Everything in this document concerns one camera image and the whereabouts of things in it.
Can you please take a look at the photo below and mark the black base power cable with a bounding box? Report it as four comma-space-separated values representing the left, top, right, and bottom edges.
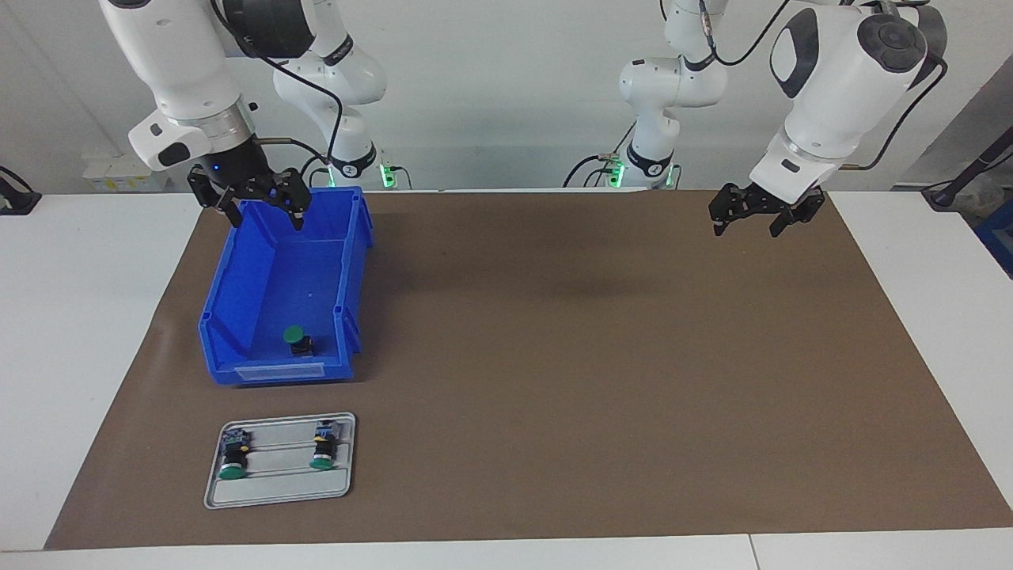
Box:
562, 117, 639, 189

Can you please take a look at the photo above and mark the black clamp base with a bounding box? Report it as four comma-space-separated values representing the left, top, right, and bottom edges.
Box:
0, 166, 42, 216

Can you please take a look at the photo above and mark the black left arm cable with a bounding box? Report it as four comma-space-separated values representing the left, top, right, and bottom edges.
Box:
698, 0, 949, 172

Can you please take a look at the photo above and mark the brown table mat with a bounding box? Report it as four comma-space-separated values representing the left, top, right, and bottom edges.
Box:
44, 188, 1013, 551

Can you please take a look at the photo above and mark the blue plastic storage bin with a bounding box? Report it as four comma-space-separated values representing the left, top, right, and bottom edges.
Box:
198, 186, 374, 387

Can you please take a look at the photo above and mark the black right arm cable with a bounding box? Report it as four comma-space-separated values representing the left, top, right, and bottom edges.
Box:
207, 0, 343, 188

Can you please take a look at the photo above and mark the black stand pole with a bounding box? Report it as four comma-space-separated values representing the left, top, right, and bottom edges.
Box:
922, 127, 1013, 211

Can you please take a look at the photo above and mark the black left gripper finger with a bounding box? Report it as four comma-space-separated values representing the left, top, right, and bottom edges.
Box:
768, 194, 826, 239
708, 184, 754, 238

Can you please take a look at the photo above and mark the white wall socket box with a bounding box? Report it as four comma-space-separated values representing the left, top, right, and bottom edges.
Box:
82, 153, 171, 193

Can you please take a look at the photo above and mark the blue crate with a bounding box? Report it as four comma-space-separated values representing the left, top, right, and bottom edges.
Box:
975, 198, 1013, 279

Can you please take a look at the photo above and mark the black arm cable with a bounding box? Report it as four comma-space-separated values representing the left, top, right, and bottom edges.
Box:
207, 0, 343, 188
698, 0, 949, 172

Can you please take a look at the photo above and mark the grey metal tray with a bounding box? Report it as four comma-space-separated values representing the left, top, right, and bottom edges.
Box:
204, 412, 357, 510

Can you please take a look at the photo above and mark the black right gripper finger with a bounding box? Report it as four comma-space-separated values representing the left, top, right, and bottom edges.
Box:
269, 168, 312, 232
187, 168, 243, 230

